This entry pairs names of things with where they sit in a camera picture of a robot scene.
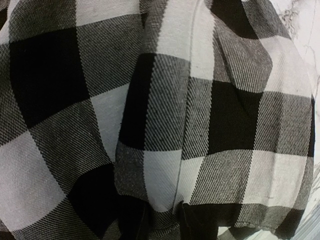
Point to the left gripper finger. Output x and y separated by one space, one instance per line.
196 222

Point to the black white plaid shirt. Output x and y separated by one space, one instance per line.
114 112

